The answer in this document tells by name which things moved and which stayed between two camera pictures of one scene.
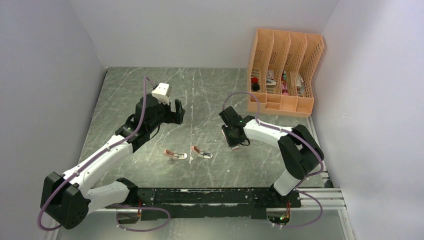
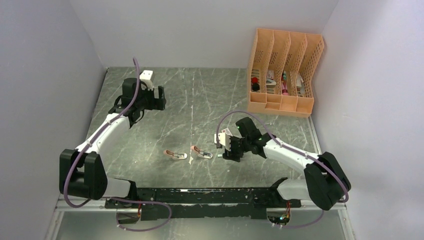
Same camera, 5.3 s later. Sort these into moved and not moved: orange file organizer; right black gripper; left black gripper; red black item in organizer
Moved: right black gripper; left black gripper
Not moved: orange file organizer; red black item in organizer
